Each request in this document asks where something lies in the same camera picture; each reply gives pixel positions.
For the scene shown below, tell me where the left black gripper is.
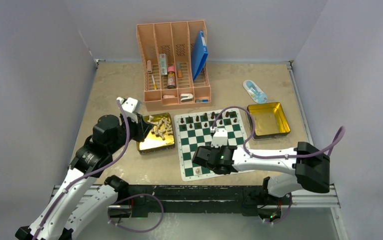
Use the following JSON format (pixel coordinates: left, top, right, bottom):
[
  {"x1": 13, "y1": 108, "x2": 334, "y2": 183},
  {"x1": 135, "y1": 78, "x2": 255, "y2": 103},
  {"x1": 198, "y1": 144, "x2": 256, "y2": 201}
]
[{"x1": 108, "y1": 112, "x2": 153, "y2": 153}]

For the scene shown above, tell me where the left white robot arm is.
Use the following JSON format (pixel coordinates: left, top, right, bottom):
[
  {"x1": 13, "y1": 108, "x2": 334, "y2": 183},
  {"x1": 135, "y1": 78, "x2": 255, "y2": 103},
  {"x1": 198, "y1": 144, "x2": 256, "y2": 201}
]
[{"x1": 15, "y1": 113, "x2": 153, "y2": 240}]

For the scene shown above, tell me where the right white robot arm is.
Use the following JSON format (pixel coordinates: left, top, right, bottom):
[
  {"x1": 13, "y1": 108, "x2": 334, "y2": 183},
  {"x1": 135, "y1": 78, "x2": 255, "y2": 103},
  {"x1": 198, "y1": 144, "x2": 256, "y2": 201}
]
[{"x1": 192, "y1": 142, "x2": 330, "y2": 204}]

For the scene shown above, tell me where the pile of light chess pieces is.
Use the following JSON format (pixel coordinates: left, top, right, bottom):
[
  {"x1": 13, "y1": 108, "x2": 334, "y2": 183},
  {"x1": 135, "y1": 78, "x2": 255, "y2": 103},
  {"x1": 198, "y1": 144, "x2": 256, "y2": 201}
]
[{"x1": 148, "y1": 115, "x2": 174, "y2": 140}]

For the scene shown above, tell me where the green white chess board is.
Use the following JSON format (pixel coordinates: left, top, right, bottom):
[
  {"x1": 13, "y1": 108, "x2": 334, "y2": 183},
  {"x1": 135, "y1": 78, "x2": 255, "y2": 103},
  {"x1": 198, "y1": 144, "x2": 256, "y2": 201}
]
[{"x1": 173, "y1": 107, "x2": 257, "y2": 182}]

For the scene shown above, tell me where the left gold tin tray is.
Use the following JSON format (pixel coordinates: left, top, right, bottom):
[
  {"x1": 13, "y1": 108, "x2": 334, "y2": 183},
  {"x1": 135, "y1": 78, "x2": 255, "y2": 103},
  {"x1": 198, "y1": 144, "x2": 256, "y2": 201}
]
[{"x1": 136, "y1": 112, "x2": 176, "y2": 155}]

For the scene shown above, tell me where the gold tin tray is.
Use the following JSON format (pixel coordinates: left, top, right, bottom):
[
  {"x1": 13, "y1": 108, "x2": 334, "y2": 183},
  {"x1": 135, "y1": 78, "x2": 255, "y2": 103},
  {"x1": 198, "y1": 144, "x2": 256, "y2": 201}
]
[
  {"x1": 136, "y1": 112, "x2": 176, "y2": 155},
  {"x1": 246, "y1": 102, "x2": 291, "y2": 140}
]

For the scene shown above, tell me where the white stapler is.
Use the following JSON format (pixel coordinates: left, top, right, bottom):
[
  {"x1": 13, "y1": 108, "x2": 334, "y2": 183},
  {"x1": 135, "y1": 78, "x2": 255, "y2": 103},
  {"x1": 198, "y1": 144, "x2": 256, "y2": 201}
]
[{"x1": 179, "y1": 93, "x2": 194, "y2": 103}]

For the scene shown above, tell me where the right gold tin tray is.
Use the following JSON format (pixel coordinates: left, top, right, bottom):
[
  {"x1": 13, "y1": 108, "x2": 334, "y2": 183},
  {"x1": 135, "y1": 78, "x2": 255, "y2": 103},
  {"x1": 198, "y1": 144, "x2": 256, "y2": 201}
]
[{"x1": 246, "y1": 102, "x2": 291, "y2": 140}]

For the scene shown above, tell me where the brown bottle pink cap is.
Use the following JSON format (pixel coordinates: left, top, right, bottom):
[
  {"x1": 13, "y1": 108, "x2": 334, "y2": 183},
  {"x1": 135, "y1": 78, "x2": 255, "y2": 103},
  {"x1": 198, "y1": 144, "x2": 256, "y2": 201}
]
[{"x1": 167, "y1": 65, "x2": 176, "y2": 89}]

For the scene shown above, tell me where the blue white packaged item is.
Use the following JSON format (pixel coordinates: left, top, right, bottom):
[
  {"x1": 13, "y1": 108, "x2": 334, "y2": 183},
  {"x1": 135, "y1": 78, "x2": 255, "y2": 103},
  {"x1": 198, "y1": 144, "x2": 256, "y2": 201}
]
[{"x1": 242, "y1": 79, "x2": 268, "y2": 104}]

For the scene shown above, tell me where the white green box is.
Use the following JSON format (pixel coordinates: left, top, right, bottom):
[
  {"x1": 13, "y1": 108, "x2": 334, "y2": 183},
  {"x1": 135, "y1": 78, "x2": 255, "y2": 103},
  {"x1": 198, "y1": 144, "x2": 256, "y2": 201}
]
[{"x1": 159, "y1": 53, "x2": 168, "y2": 76}]

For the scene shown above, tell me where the pink desk organizer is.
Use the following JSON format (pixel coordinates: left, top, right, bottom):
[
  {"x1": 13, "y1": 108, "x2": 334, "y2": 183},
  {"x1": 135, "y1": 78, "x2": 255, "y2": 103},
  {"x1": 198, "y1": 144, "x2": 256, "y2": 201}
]
[{"x1": 136, "y1": 20, "x2": 212, "y2": 112}]

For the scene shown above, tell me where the blue folder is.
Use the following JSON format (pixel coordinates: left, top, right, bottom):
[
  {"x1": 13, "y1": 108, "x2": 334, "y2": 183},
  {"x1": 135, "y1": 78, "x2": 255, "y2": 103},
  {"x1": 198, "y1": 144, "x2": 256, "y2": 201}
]
[{"x1": 190, "y1": 30, "x2": 209, "y2": 82}]

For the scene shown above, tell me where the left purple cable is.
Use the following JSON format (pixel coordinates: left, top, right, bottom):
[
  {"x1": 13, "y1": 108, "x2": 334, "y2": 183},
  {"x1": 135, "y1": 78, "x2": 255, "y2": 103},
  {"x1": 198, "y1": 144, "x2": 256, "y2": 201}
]
[{"x1": 30, "y1": 99, "x2": 133, "y2": 240}]

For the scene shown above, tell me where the purple cable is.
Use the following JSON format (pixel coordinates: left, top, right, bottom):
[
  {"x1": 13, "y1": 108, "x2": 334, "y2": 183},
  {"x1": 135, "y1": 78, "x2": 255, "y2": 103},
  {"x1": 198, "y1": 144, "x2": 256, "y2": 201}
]
[
  {"x1": 30, "y1": 99, "x2": 133, "y2": 240},
  {"x1": 210, "y1": 105, "x2": 346, "y2": 160}
]

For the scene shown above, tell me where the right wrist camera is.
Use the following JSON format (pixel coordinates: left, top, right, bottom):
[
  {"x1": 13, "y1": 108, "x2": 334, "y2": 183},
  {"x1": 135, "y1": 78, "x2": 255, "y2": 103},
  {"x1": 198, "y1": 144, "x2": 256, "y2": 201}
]
[{"x1": 210, "y1": 127, "x2": 228, "y2": 148}]

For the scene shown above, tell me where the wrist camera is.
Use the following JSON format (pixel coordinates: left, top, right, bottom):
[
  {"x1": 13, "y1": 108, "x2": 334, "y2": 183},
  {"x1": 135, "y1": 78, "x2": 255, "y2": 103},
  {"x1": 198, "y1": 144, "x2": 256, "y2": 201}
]
[
  {"x1": 210, "y1": 127, "x2": 228, "y2": 148},
  {"x1": 116, "y1": 97, "x2": 142, "y2": 123}
]

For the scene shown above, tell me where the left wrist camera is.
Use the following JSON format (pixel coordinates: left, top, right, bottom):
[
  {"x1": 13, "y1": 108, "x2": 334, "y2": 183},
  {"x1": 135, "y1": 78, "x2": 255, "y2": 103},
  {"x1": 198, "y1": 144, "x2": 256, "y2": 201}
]
[{"x1": 116, "y1": 97, "x2": 142, "y2": 123}]

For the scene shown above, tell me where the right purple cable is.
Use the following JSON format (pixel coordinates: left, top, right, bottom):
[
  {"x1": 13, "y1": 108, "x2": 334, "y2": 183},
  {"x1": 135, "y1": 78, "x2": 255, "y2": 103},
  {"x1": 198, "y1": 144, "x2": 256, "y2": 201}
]
[{"x1": 210, "y1": 105, "x2": 346, "y2": 160}]

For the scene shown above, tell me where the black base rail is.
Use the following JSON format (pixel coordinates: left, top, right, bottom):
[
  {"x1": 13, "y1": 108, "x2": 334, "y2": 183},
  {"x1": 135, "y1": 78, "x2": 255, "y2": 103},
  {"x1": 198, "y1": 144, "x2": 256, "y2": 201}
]
[{"x1": 115, "y1": 184, "x2": 292, "y2": 219}]

